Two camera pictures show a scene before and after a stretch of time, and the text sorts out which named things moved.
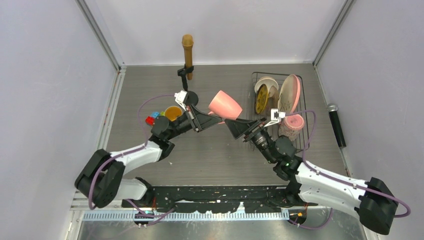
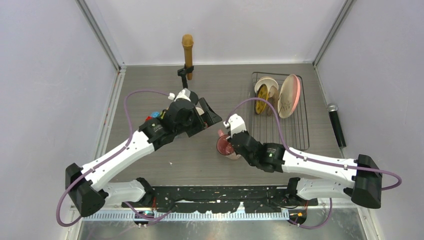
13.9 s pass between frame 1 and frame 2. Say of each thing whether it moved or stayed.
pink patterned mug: moved
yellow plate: stayed
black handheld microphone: stayed
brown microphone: stayed
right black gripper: moved
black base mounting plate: stayed
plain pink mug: moved
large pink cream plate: stayed
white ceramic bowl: stayed
